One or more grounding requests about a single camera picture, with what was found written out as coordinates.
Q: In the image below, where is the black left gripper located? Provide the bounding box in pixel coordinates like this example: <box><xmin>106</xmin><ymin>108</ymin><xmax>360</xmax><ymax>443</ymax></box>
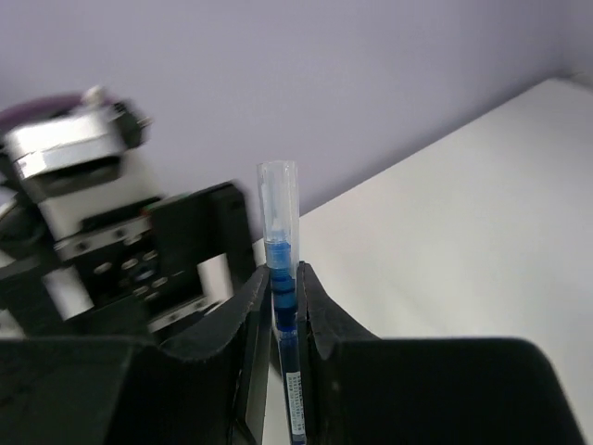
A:
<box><xmin>1</xmin><ymin>182</ymin><xmax>256</xmax><ymax>338</ymax></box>

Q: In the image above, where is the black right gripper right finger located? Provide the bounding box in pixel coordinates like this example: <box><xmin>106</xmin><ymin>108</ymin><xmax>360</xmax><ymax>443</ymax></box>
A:
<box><xmin>296</xmin><ymin>263</ymin><xmax>585</xmax><ymax>444</ymax></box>

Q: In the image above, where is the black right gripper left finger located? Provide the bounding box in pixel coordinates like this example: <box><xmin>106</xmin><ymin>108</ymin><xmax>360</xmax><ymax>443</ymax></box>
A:
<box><xmin>1</xmin><ymin>264</ymin><xmax>271</xmax><ymax>444</ymax></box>

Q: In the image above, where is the blue gel pen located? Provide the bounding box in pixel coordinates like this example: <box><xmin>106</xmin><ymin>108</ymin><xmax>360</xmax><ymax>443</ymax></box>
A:
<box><xmin>264</xmin><ymin>218</ymin><xmax>307</xmax><ymax>444</ymax></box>

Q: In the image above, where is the small clear plastic piece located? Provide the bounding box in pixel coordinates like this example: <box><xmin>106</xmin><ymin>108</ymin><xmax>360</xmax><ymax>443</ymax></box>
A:
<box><xmin>257</xmin><ymin>160</ymin><xmax>300</xmax><ymax>280</ymax></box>

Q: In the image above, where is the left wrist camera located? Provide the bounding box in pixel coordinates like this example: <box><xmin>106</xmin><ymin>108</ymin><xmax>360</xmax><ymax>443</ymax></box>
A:
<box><xmin>0</xmin><ymin>85</ymin><xmax>163</xmax><ymax>321</ymax></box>

